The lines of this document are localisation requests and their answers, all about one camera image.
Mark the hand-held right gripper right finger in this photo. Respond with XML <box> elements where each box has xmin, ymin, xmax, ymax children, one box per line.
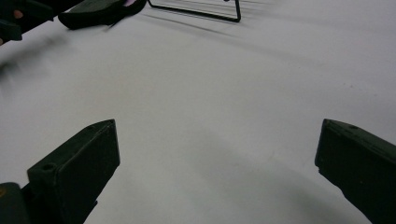
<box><xmin>314</xmin><ymin>118</ymin><xmax>396</xmax><ymax>224</ymax></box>

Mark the black wire rack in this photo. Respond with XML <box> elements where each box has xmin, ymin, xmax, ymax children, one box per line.
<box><xmin>147</xmin><ymin>0</ymin><xmax>243</xmax><ymax>23</ymax></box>

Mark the dark grey cloth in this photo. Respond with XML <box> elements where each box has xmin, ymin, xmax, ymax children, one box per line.
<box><xmin>57</xmin><ymin>0</ymin><xmax>148</xmax><ymax>31</ymax></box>

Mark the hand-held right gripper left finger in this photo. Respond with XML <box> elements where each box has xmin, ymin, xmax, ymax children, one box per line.
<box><xmin>21</xmin><ymin>119</ymin><xmax>121</xmax><ymax>224</ymax></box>

